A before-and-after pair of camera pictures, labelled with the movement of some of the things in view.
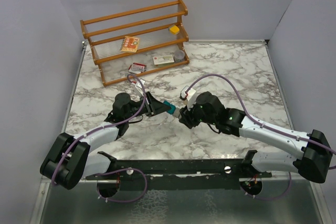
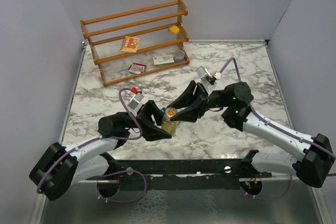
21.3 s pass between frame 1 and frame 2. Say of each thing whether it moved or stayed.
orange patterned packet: stayed
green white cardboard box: stayed
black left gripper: moved
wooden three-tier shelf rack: stayed
